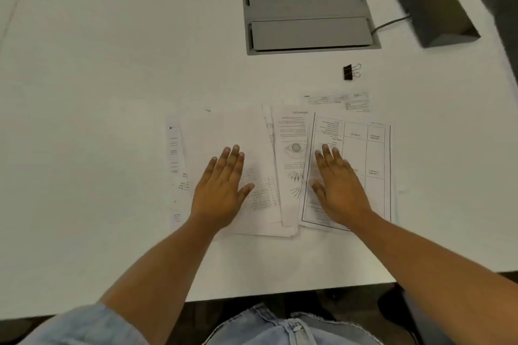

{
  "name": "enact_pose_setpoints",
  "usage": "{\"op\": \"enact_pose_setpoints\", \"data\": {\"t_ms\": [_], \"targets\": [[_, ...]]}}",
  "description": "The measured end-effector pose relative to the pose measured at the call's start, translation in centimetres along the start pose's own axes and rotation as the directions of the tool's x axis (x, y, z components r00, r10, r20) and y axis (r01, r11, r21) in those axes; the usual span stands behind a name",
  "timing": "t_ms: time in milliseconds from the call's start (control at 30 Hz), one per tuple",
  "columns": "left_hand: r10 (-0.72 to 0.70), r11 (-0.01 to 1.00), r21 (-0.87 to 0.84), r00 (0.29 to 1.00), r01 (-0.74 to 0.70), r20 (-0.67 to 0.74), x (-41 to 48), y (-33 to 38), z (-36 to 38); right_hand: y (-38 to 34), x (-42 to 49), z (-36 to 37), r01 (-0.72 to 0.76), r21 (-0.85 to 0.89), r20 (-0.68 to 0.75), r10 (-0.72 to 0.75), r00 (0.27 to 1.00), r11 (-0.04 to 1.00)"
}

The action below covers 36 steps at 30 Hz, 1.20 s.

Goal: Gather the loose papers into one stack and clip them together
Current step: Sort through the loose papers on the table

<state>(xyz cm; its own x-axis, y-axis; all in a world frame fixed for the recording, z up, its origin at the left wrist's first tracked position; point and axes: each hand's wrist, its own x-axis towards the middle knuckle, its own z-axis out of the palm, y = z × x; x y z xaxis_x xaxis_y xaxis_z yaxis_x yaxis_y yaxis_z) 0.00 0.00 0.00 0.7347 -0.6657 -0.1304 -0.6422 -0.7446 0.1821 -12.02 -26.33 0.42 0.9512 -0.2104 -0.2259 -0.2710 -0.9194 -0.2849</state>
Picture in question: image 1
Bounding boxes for person's right hand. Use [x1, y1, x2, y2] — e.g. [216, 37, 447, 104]
[310, 144, 375, 230]

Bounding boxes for person's left hand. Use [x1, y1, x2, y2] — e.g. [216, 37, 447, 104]
[189, 144, 256, 233]

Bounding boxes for pile of printed paper sheets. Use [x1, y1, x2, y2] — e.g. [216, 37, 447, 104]
[166, 92, 399, 238]

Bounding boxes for grid paper sheet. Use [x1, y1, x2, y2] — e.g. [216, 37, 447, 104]
[182, 109, 284, 236]

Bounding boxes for person's left forearm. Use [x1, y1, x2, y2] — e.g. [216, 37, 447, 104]
[98, 214, 227, 345]

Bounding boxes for person's right forearm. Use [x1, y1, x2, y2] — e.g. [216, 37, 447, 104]
[336, 211, 518, 345]

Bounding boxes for light blue jeans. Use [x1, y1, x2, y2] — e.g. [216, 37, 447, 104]
[202, 302, 385, 345]

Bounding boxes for dark grey chair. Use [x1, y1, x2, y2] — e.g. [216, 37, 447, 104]
[378, 282, 450, 345]

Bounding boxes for white table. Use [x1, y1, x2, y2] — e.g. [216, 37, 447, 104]
[0, 0, 518, 321]

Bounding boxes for light blue denim sleeve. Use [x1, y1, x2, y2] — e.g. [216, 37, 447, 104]
[16, 302, 151, 345]

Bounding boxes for black wedge-shaped device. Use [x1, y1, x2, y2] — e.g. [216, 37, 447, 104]
[394, 0, 481, 49]

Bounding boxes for black flat device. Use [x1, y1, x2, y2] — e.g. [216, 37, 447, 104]
[480, 0, 518, 89]

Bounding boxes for grey cable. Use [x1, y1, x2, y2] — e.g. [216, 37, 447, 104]
[370, 13, 413, 36]

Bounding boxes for grey flip-lid cable box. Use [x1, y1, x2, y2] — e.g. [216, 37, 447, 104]
[241, 0, 382, 56]

